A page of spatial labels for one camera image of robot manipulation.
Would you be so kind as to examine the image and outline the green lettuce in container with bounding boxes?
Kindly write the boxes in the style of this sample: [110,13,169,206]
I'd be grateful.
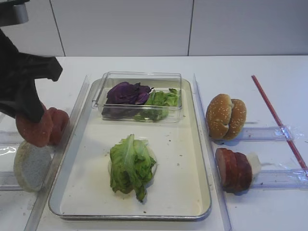
[133,88,178,122]

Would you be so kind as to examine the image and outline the sesame bun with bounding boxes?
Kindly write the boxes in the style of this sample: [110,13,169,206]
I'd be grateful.
[205,93,233,139]
[223,99,246,140]

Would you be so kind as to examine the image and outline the rear meat patty slices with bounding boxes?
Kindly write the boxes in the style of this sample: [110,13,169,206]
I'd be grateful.
[227,152,252,193]

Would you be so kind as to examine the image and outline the white bun half left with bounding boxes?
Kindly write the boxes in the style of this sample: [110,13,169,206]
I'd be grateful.
[13,141,53,193]

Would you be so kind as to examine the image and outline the right sesame bun top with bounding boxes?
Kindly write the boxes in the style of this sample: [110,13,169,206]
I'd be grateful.
[223,99,246,140]

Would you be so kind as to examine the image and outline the bottom bun under lettuce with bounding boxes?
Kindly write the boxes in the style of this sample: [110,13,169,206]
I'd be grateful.
[107,141,159,199]

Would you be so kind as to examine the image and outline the green lettuce leaf on bun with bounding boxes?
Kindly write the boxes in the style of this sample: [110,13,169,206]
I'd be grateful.
[109,134,157,203]

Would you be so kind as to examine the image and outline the front meat patty slice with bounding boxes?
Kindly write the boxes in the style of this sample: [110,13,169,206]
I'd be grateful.
[215,148,236,188]

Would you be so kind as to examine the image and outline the clear rail right of tray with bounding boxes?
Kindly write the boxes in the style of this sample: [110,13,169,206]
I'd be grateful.
[192,74,232,231]

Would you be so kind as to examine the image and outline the left sesame bun top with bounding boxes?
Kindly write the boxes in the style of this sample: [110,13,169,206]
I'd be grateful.
[205,93,233,139]

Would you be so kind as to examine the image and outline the clear rail left of tray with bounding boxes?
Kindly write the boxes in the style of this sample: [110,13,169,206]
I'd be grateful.
[24,76,90,231]

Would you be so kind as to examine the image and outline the clear holder upper right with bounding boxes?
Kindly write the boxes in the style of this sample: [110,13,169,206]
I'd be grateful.
[233,127,294,141]

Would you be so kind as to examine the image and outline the red plastic rail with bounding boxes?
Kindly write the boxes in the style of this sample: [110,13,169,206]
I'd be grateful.
[251,75,308,170]

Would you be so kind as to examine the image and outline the black gloved hand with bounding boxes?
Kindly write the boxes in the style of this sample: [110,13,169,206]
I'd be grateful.
[0,31,63,123]

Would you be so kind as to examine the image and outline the clear rail of tray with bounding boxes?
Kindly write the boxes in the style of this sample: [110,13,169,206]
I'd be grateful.
[192,74,232,231]
[24,76,90,231]

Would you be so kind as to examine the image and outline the clear plastic container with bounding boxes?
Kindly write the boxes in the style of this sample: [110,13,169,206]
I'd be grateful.
[92,72,182,123]

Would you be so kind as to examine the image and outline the clear holder upper left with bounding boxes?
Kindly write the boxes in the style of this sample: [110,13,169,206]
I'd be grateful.
[0,131,24,145]

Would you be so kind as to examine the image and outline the purple cabbage leaves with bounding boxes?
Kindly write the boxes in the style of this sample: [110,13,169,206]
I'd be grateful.
[102,82,152,119]

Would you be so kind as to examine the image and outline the clear holder lower right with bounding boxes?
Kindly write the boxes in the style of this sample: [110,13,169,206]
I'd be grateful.
[250,169,308,190]

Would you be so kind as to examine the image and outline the cream metal tray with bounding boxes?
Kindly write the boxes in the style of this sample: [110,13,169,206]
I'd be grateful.
[48,80,212,221]

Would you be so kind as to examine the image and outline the clear holder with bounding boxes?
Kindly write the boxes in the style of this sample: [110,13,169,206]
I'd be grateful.
[0,131,24,145]
[250,169,308,190]
[233,127,294,141]

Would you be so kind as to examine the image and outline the white cheese piece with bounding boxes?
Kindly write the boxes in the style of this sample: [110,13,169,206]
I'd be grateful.
[246,152,262,180]

